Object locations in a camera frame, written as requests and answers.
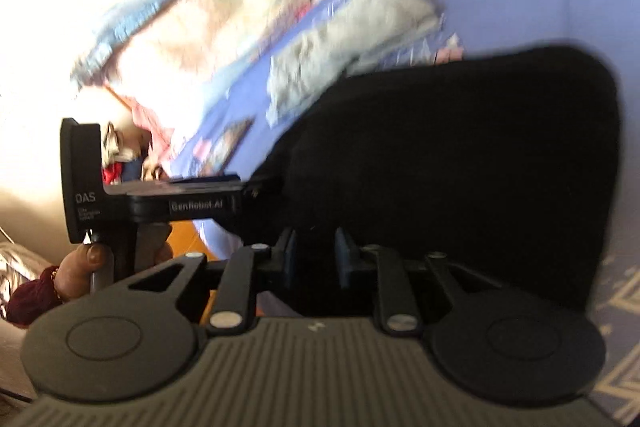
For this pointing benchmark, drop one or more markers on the person's left forearm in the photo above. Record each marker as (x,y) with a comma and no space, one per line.
(32,299)

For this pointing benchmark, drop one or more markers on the black pants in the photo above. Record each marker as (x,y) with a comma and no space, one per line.
(450,167)

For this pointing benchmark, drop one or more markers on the small colourful clutter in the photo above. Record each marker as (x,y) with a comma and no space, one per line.
(125,152)

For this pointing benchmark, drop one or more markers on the person's left hand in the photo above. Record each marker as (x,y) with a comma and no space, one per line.
(80,269)

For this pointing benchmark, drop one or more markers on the crumpled pale floral blanket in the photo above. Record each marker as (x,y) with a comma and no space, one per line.
(350,42)

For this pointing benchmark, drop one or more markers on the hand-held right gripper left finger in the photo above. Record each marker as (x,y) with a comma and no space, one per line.
(289,259)

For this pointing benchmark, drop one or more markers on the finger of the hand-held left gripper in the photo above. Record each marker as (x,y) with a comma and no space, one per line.
(260,189)

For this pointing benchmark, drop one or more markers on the floral pillow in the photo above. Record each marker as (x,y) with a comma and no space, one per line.
(200,27)

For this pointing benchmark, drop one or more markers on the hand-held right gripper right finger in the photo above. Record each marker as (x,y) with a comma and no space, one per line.
(344,259)

